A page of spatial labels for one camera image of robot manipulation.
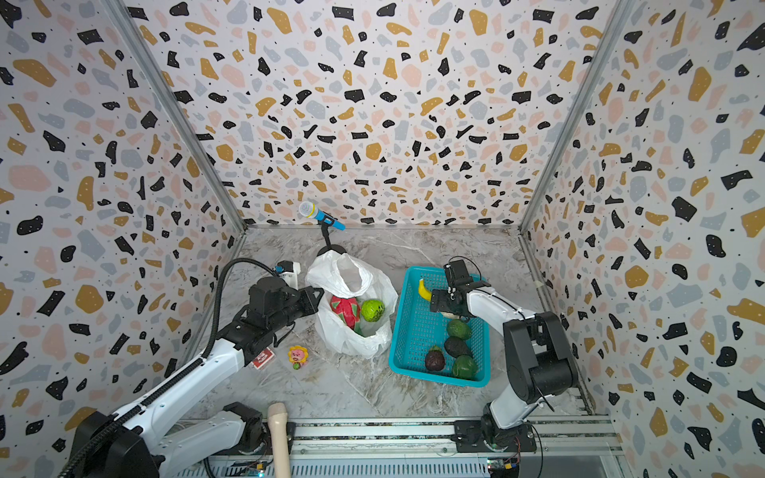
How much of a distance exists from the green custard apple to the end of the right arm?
0.16 m

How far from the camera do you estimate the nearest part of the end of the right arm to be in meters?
0.69

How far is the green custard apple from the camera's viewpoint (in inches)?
36.2
